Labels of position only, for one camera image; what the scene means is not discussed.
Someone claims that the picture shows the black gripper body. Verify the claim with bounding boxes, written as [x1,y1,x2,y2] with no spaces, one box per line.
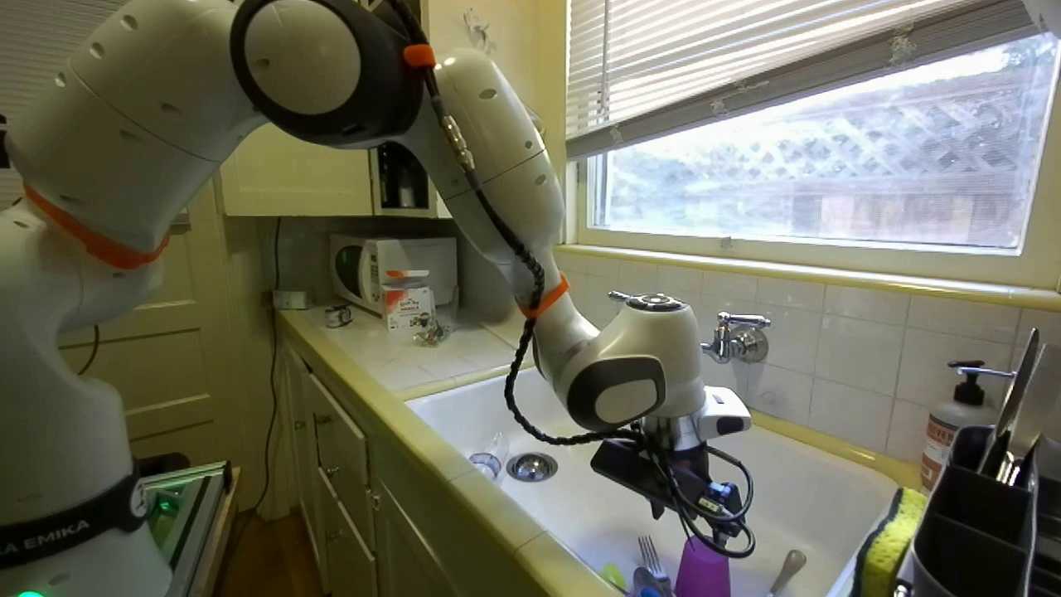
[587,431,732,529]

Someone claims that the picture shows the steel dishrack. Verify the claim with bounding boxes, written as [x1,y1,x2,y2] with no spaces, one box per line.
[899,422,1061,597]

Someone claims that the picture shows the white sink basin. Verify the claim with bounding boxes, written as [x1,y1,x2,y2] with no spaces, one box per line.
[403,367,905,597]

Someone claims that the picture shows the metal spoon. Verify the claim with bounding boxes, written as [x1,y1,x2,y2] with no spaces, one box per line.
[765,546,812,597]

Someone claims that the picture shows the metal sink drain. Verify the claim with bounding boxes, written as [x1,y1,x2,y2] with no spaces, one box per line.
[505,446,561,487]

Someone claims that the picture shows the yellow green sponge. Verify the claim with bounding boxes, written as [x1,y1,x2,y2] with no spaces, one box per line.
[855,483,930,597]

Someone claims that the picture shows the orange soap bottle black pump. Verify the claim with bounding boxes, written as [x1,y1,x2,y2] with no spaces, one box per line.
[917,359,1020,492]

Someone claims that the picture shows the small glass jar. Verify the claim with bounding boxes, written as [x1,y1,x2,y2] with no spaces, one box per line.
[408,312,449,348]

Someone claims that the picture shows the cream lower kitchen cabinet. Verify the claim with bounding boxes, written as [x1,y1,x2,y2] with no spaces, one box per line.
[272,327,505,597]

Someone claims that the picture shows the white microwave oven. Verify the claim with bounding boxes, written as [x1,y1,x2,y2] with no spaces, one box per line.
[326,233,461,319]

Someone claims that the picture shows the metal kitchen knife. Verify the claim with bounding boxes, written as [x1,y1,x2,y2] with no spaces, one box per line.
[974,325,1048,492]

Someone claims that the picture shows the cream framed window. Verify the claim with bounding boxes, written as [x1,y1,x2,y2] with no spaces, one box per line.
[568,28,1061,293]

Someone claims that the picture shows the white window blind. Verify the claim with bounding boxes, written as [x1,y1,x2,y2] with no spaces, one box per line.
[563,0,1061,164]

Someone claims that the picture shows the robot control box green lights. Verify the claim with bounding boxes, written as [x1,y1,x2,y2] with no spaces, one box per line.
[131,457,239,597]

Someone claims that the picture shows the cream panel door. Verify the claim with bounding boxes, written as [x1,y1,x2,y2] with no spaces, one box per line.
[56,186,274,516]

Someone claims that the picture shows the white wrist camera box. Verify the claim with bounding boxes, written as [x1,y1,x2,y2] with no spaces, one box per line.
[691,383,754,442]

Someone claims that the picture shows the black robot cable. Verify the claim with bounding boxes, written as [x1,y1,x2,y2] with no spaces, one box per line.
[376,0,765,563]

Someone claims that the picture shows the chrome wall faucet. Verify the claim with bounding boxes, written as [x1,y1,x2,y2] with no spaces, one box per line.
[699,307,776,367]

